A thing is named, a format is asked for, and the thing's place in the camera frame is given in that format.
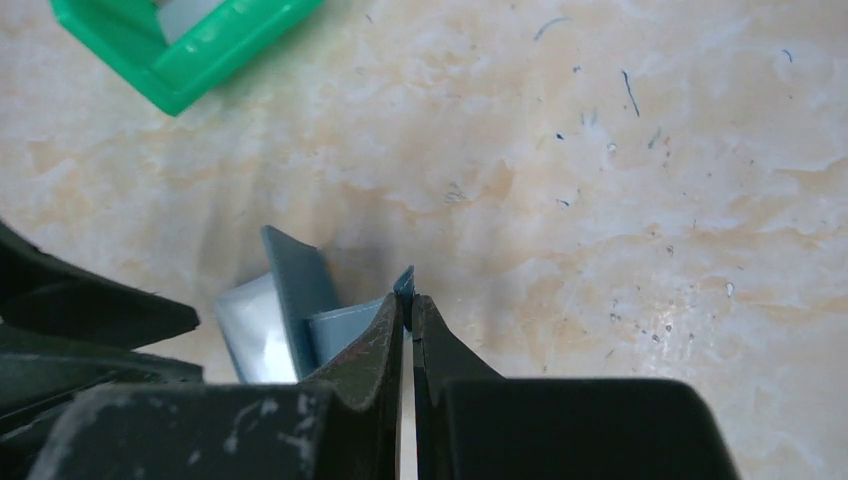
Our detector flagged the silver credit card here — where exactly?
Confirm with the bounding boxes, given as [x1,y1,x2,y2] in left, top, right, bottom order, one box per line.
[214,273,298,384]

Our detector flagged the green plastic bin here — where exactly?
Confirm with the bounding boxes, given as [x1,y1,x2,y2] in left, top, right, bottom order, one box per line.
[51,1,320,116]

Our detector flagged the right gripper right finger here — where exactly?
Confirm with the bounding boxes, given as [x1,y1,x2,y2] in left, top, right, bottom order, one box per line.
[410,295,738,479]

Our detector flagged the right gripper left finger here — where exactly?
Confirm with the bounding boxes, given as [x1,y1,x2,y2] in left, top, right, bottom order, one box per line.
[30,294,404,479]

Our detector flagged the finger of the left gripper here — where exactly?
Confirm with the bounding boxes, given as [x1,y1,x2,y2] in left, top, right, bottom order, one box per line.
[1,325,203,434]
[1,224,200,349]

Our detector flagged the blue leather card holder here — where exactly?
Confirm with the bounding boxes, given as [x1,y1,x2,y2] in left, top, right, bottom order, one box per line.
[261,225,382,384]

